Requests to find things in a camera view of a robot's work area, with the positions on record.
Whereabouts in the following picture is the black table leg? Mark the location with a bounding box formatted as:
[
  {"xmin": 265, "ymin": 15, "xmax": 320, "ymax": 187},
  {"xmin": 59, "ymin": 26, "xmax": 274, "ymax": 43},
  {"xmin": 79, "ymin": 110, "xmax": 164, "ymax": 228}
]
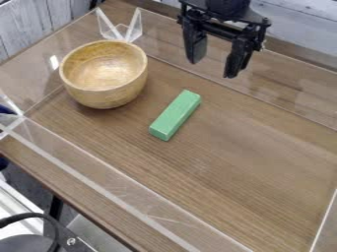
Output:
[{"xmin": 48, "ymin": 196, "xmax": 63, "ymax": 221}]

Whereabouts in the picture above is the light brown wooden bowl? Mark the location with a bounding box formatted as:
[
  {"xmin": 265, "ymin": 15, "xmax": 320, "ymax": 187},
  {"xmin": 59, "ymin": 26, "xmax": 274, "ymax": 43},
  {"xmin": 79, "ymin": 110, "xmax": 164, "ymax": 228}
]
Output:
[{"xmin": 59, "ymin": 40, "xmax": 147, "ymax": 109}]

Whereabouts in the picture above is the clear acrylic tray enclosure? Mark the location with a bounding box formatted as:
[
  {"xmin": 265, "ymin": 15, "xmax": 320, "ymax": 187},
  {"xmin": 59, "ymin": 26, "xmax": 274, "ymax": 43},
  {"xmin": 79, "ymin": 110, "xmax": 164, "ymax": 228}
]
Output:
[{"xmin": 0, "ymin": 0, "xmax": 337, "ymax": 252}]

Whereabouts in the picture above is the black cable loop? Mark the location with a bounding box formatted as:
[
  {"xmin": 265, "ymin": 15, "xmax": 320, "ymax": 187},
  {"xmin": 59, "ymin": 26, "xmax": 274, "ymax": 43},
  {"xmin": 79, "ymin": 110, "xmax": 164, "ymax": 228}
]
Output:
[{"xmin": 0, "ymin": 212, "xmax": 62, "ymax": 252}]

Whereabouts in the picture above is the black metal base bracket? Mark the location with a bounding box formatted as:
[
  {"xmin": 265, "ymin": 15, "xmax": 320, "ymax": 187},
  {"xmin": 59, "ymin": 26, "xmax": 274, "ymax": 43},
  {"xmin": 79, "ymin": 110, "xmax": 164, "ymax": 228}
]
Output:
[{"xmin": 43, "ymin": 217, "xmax": 98, "ymax": 252}]

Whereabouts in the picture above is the green rectangular block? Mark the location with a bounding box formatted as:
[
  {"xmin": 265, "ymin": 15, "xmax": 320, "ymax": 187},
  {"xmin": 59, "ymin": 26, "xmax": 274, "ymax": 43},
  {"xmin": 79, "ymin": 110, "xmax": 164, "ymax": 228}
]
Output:
[{"xmin": 148, "ymin": 90, "xmax": 202, "ymax": 141}]

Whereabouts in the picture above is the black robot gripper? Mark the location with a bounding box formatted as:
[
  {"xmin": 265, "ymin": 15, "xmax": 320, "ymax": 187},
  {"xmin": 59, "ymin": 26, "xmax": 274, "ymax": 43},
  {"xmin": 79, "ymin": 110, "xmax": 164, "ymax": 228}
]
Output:
[{"xmin": 178, "ymin": 0, "xmax": 271, "ymax": 79}]

